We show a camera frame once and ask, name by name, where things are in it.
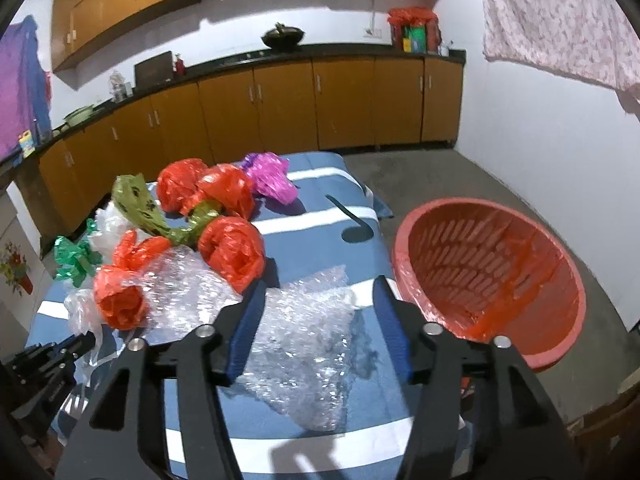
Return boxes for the red plastic bag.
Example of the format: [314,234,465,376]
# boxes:
[198,217,265,294]
[93,229,171,330]
[156,158,208,214]
[180,164,255,220]

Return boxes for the green shiny plastic wrapper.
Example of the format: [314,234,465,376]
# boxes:
[53,219,103,289]

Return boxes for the clear bubble wrap sheet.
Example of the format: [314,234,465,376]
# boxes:
[134,248,375,432]

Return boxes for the olive green plastic bag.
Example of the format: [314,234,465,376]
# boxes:
[112,174,220,247]

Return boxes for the red plastic bag front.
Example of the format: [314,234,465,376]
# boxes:
[198,217,265,294]

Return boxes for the magenta plastic bag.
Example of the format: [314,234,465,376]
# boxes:
[240,152,298,205]

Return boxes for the white plastic bag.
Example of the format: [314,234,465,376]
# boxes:
[87,200,150,264]

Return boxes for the red plastic trash basket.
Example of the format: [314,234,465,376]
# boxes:
[392,197,587,372]

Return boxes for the lower wooden kitchen cabinets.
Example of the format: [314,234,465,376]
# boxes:
[4,51,465,240]

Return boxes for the white cabinet with flower sticker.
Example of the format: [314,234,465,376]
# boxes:
[1,194,52,337]

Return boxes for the colourful small box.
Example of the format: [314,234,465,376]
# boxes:
[18,129,37,158]

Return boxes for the green pot on counter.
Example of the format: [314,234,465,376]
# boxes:
[64,105,94,128]

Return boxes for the purple blue hanging cloth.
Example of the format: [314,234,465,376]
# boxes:
[0,15,52,159]

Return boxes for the blue white striped tablecloth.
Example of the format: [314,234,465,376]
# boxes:
[25,152,474,480]

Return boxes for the glass jar on counter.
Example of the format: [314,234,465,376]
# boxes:
[108,70,132,103]

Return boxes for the dark cutting board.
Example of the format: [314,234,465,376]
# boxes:
[134,51,174,92]

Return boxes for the red small bottle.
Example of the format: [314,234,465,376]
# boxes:
[175,53,186,76]

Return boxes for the red bag with bottles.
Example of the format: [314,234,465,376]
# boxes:
[387,6,442,54]

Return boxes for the pink floral hanging cloth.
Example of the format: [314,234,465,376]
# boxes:
[483,0,639,99]

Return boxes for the black wok with lid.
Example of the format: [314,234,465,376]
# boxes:
[262,23,305,52]

